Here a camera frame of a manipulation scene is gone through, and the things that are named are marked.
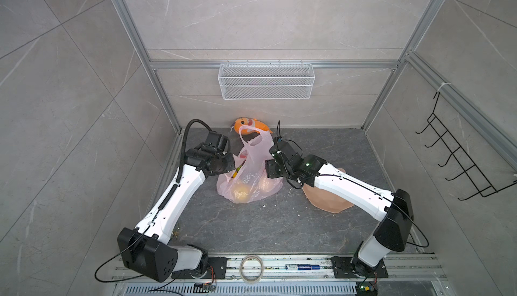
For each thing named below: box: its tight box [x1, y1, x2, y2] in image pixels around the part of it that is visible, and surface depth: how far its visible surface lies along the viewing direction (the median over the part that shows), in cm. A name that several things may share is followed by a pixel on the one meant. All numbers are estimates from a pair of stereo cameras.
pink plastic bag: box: [216, 124, 284, 204], surface depth 89 cm
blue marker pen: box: [285, 263, 322, 271], surface depth 74 cm
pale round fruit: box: [232, 184, 252, 204], surface depth 88 cm
